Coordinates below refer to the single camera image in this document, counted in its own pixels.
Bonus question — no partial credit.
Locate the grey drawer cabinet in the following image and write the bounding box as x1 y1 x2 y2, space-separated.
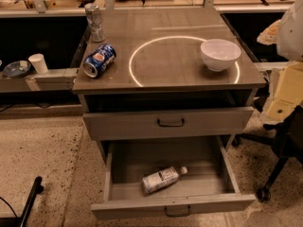
73 8 265 155

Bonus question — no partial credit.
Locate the white ceramic bowl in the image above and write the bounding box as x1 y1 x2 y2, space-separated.
201 39 241 72

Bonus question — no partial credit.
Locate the dark round plate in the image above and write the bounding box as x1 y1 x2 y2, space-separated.
3 61 31 79

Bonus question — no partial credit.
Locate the white paper cup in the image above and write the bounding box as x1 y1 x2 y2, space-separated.
28 53 48 74

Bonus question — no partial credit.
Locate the grey open middle drawer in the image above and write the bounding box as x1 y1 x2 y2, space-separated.
92 136 255 220

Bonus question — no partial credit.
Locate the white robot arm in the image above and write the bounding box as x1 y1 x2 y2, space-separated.
276 0 303 61

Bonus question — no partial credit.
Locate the blue pepsi can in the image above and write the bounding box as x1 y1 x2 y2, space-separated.
83 44 116 79

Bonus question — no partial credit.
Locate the grey top drawer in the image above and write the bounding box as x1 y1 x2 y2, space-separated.
83 107 253 141

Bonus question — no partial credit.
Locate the black office chair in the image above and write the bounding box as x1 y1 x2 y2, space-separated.
232 106 303 202

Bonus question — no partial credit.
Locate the black floor stand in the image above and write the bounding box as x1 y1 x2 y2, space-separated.
0 176 44 227

